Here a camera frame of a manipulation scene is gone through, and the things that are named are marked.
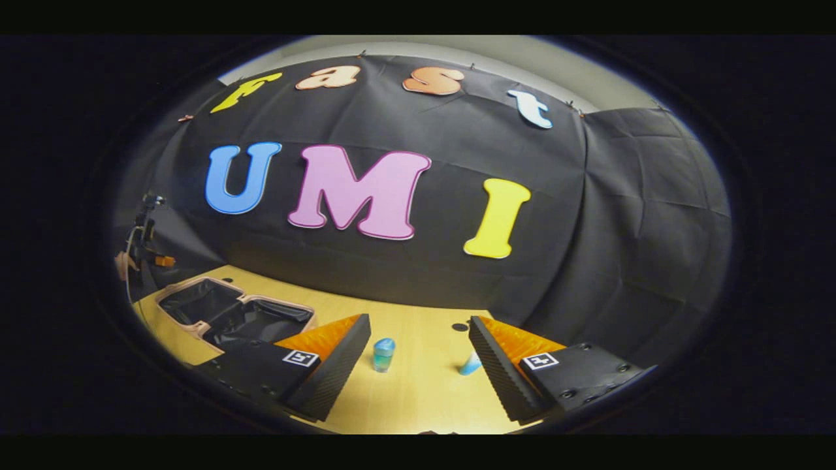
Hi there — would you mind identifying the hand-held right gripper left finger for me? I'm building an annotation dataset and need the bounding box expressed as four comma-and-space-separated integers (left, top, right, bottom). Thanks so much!
191, 313, 372, 423

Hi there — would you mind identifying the pink suitcase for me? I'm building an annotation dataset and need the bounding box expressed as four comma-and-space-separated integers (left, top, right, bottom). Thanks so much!
155, 276, 319, 350

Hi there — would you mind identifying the teal skin care bottle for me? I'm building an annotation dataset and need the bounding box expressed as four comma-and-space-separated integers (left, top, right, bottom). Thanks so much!
373, 337, 396, 373

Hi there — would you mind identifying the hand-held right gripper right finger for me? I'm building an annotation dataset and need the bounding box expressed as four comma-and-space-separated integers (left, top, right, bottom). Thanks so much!
468, 315, 658, 425

